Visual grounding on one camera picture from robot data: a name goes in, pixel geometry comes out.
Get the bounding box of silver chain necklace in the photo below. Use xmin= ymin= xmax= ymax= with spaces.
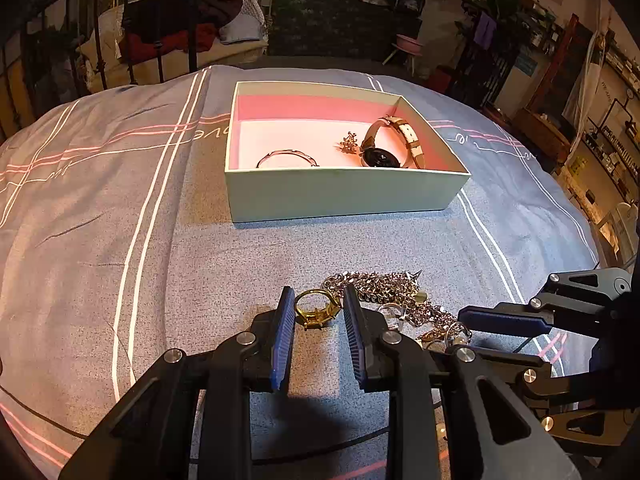
xmin=322 ymin=268 xmax=474 ymax=346

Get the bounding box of gold chunky ring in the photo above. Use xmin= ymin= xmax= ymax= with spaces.
xmin=293 ymin=288 xmax=343 ymax=331

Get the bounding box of beige strap wristwatch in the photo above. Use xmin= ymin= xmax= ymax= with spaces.
xmin=359 ymin=116 xmax=426 ymax=169

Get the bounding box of gold flower brooch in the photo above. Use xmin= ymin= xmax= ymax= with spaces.
xmin=337 ymin=131 xmax=360 ymax=155

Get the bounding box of thin rose gold bangle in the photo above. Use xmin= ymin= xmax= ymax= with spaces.
xmin=255 ymin=148 xmax=319 ymax=169

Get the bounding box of wooden side table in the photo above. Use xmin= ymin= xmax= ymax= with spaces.
xmin=513 ymin=108 xmax=570 ymax=165

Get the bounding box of grey plaid bed sheet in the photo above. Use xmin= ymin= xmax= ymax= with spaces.
xmin=1 ymin=66 xmax=599 ymax=479

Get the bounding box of red bucket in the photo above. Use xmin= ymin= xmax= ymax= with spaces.
xmin=426 ymin=65 xmax=456 ymax=94

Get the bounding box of mint box with pink lining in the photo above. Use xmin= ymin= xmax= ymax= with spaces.
xmin=224 ymin=81 xmax=471 ymax=223

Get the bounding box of black clothes rack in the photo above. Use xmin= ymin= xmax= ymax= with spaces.
xmin=448 ymin=11 xmax=529 ymax=110

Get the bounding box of pink basin on stool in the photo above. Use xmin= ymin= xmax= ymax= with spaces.
xmin=382 ymin=34 xmax=423 ymax=75

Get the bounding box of green floral covered cabinet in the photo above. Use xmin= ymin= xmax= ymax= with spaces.
xmin=258 ymin=0 xmax=422 ymax=62

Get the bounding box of white wicker swing seat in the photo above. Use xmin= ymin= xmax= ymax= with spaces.
xmin=77 ymin=0 xmax=268 ymax=93

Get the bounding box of light blue pillow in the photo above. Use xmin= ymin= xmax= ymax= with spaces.
xmin=219 ymin=13 xmax=262 ymax=44

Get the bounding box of red and dark clothes pile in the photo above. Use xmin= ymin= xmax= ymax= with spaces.
xmin=118 ymin=0 xmax=243 ymax=64

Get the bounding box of black iron bed frame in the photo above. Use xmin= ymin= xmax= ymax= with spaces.
xmin=0 ymin=0 xmax=204 ymax=91

